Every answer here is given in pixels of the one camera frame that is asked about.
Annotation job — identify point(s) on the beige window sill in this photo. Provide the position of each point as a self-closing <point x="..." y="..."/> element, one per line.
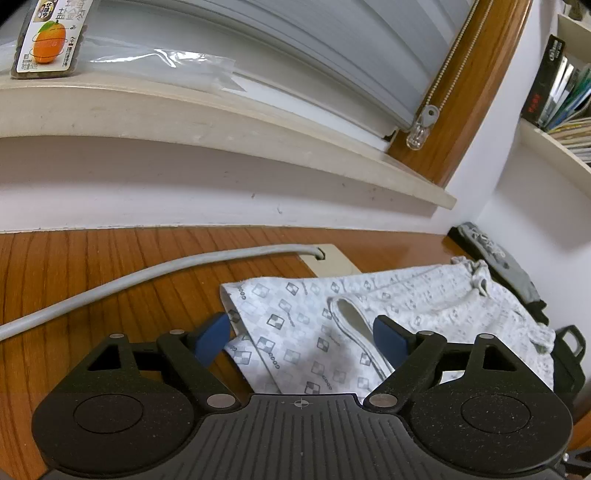
<point x="207" y="129"/>

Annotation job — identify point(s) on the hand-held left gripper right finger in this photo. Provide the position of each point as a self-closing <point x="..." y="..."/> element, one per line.
<point x="390" y="338"/>

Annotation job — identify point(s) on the row of upright books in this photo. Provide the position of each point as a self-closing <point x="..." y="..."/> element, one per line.
<point x="554" y="87"/>

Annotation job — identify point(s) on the jar with orange label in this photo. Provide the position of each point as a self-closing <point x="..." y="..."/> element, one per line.
<point x="51" y="41"/>

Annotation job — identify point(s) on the grey window blind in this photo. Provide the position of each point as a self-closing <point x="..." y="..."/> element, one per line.
<point x="300" y="50"/>

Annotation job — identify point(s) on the black bag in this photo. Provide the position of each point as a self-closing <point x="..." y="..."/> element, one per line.
<point x="570" y="364"/>

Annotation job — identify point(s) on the wooden window frame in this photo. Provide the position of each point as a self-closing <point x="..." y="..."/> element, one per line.
<point x="471" y="101"/>

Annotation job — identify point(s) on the white checker-print shirt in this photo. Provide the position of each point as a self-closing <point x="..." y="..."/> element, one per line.
<point x="323" y="323"/>

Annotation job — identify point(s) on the cream bookshelf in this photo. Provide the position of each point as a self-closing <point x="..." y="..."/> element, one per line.
<point x="531" y="184"/>

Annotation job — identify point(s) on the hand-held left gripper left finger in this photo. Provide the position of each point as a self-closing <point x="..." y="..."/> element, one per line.
<point x="213" y="339"/>

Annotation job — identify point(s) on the clear plastic bag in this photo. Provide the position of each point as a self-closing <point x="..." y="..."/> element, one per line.
<point x="161" y="64"/>

